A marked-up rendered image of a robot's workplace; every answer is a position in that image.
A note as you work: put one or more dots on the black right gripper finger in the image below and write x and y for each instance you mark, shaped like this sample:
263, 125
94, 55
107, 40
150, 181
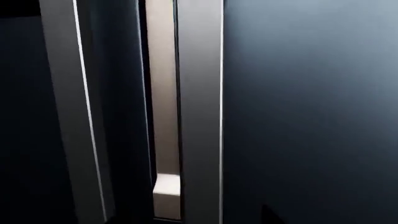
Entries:
270, 217

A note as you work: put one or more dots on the dark blue fridge door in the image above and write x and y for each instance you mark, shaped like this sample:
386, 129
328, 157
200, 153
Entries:
311, 105
18, 116

